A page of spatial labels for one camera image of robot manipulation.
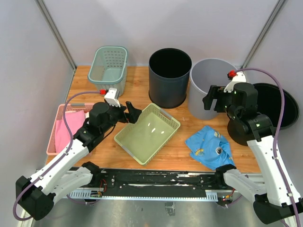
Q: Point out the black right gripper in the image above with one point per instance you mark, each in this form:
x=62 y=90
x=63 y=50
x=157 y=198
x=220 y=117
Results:
x=215 y=92

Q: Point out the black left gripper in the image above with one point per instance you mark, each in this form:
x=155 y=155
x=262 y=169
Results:
x=131 y=116

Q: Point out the grey plastic bin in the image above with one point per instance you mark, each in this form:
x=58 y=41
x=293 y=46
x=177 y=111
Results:
x=203 y=74

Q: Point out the light green plastic basket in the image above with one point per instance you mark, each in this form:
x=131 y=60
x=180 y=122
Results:
x=144 y=139

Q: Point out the dark blue cylindrical bin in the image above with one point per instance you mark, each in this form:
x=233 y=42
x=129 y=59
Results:
x=169 y=70

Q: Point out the teal plastic basket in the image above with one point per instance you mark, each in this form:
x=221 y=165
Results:
x=109 y=68

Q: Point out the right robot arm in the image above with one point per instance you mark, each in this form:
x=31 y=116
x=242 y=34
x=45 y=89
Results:
x=272 y=201

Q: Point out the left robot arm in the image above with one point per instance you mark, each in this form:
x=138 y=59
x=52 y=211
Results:
x=38 y=194

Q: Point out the blue cartoon print cloth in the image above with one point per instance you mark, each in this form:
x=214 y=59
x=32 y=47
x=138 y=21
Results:
x=210 y=148

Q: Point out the black plastic bin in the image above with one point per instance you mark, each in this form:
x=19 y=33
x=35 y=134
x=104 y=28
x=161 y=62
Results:
x=269 y=103

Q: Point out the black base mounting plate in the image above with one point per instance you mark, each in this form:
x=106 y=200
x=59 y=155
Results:
x=110 y=178

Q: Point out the pink plastic basket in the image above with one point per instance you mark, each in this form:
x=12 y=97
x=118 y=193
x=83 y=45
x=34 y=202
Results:
x=75 y=117

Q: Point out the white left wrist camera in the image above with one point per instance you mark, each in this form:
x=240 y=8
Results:
x=111 y=97

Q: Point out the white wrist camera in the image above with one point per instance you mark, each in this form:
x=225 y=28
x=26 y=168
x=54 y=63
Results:
x=111 y=97
x=234 y=77

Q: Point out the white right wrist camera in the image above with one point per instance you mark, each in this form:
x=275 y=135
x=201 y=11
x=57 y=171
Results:
x=234 y=77

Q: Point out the white slotted cable duct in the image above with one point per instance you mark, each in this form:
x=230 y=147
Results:
x=166 y=193

